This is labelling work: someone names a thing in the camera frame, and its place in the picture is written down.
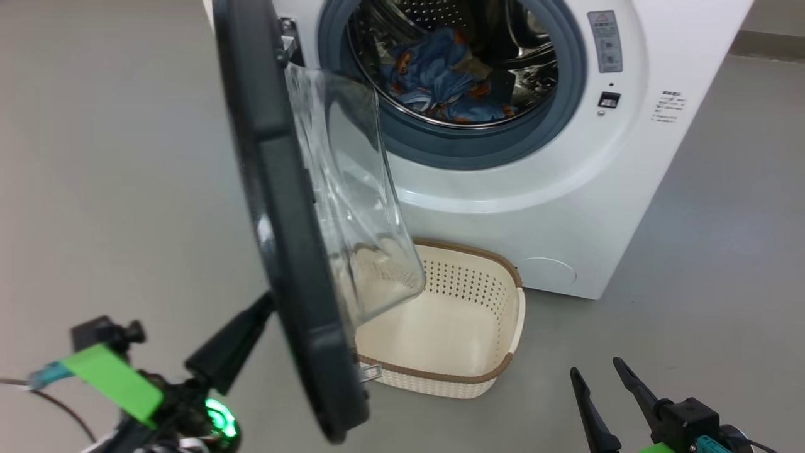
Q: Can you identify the grey warning sticker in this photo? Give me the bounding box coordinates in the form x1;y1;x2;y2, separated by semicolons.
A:
587;9;624;74

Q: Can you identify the metal door hinge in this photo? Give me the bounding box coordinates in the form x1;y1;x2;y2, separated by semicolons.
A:
277;18;300;67

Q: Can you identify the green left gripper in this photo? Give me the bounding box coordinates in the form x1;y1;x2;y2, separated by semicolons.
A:
60;291;275;453

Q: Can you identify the cream perforated laundry basket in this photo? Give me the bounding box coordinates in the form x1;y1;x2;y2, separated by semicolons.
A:
352;239;526;400

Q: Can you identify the thin black left gripper cable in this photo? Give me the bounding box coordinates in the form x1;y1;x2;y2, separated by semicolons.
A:
0;377;96;444

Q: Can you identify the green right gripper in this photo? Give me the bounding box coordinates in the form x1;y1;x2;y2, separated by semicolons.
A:
570;357;699;453

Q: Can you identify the stainless steel washing machine drum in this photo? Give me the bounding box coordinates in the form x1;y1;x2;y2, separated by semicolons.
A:
348;0;559;130

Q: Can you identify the small printed text label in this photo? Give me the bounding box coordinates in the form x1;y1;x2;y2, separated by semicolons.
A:
651;90;685;123

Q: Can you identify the white front-load washing machine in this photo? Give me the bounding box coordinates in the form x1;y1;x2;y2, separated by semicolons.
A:
201;0;755;301

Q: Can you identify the black glass washer door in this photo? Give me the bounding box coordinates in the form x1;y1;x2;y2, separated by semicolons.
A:
212;0;427;444

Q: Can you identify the blue cartoon print garment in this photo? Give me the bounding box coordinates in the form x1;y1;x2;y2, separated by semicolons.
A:
379;26;519;123

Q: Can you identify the round white filter cover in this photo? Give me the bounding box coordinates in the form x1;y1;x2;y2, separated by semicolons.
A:
519;256;577;285

